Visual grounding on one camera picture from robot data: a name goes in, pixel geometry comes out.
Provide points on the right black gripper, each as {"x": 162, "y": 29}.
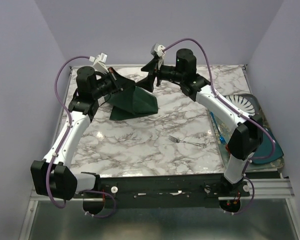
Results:
{"x": 146, "y": 83}

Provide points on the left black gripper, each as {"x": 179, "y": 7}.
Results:
{"x": 123, "y": 82}

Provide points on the dark green cloth napkin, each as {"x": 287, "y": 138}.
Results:
{"x": 144, "y": 104}

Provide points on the silver metal fork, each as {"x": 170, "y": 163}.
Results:
{"x": 177, "y": 140}

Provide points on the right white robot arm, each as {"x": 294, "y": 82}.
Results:
{"x": 246, "y": 135}

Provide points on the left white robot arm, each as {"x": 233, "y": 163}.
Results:
{"x": 52, "y": 176}

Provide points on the green patterned serving tray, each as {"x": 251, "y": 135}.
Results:
{"x": 278, "y": 164}

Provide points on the white blue striped plate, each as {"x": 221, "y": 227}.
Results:
{"x": 245, "y": 102}

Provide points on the blue plastic utensil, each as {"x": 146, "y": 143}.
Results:
{"x": 221, "y": 138}

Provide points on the teal oval dish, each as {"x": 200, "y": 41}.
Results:
{"x": 265, "y": 149}

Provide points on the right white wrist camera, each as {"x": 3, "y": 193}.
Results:
{"x": 158, "y": 53}

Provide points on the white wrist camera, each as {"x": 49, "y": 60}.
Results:
{"x": 158, "y": 53}
{"x": 99, "y": 63}

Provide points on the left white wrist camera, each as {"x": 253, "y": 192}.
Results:
{"x": 99, "y": 63}

